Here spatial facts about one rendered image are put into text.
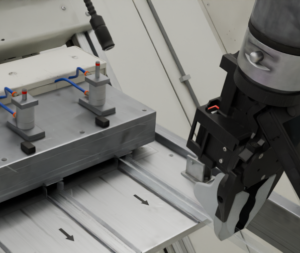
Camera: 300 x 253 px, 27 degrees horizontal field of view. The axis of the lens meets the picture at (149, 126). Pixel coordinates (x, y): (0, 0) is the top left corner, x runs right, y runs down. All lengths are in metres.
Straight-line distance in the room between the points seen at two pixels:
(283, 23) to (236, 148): 0.14
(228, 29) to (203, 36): 1.46
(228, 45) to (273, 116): 1.23
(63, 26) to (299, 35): 0.51
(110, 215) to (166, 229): 0.07
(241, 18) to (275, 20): 1.22
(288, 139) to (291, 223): 0.20
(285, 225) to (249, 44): 0.28
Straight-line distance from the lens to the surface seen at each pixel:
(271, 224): 0.80
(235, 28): 1.79
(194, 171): 0.81
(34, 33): 0.96
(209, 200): 0.69
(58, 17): 1.00
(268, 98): 0.59
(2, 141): 0.78
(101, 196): 0.78
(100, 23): 0.82
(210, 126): 0.64
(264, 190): 0.70
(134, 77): 2.92
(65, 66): 0.92
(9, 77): 0.89
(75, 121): 0.81
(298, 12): 0.54
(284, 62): 0.57
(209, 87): 3.16
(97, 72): 0.82
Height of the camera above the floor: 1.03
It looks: 5 degrees up
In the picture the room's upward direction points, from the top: 25 degrees counter-clockwise
